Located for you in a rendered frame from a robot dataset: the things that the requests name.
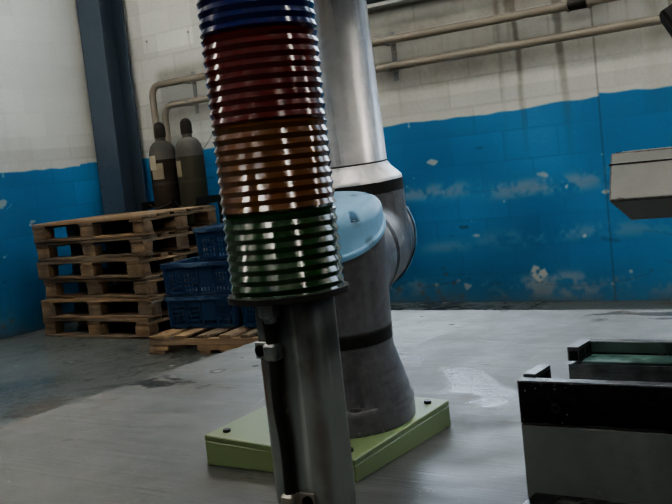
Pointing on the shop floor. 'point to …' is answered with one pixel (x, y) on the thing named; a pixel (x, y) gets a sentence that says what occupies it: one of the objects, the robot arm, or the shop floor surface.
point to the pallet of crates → (191, 335)
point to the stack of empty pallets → (86, 229)
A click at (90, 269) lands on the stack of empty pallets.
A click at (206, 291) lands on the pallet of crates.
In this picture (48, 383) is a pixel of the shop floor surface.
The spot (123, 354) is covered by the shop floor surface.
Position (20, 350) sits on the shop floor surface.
